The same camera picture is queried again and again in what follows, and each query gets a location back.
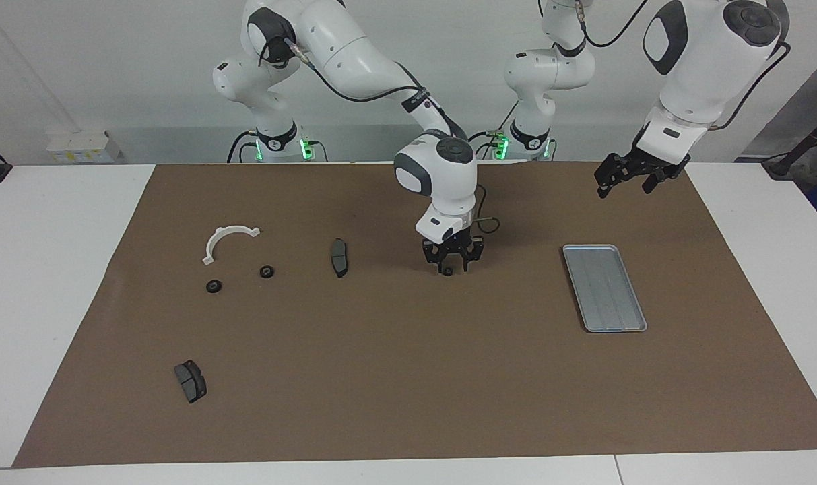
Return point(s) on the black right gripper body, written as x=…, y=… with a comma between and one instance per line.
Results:
x=454, y=244

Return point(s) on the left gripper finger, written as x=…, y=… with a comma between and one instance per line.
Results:
x=654, y=183
x=611, y=172

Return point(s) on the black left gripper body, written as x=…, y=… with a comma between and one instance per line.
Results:
x=657, y=168

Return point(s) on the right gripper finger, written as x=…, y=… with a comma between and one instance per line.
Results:
x=434, y=252
x=472, y=252

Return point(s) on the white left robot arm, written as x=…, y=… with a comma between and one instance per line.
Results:
x=704, y=74

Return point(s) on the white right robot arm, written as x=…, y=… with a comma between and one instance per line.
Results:
x=354, y=54

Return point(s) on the silver metal tray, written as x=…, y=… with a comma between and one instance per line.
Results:
x=607, y=289

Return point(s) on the grey brake pad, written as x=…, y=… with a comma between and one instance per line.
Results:
x=339, y=254
x=191, y=382

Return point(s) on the brown table mat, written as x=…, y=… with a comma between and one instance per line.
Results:
x=408, y=370

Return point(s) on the black stand pole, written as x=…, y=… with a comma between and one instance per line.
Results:
x=782, y=168

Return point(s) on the white curved plastic bracket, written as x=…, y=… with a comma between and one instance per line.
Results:
x=218, y=236

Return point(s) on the white wall socket box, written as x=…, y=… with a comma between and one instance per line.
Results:
x=78, y=148

